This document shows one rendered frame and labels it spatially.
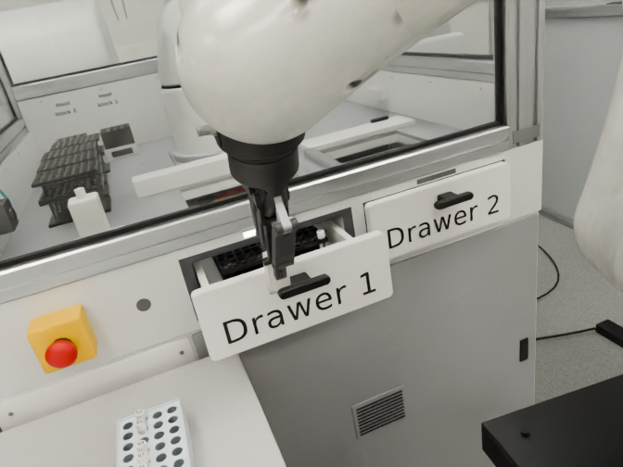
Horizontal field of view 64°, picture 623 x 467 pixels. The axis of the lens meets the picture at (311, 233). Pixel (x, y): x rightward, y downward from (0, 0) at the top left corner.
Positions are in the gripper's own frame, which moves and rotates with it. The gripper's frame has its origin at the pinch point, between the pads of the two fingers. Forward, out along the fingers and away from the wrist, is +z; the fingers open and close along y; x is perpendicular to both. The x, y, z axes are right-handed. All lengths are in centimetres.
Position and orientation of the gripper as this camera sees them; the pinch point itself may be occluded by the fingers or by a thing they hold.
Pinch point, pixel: (276, 271)
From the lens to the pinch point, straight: 66.2
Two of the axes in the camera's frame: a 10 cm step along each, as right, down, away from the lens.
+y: 3.9, 6.2, -6.7
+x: 9.2, -2.9, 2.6
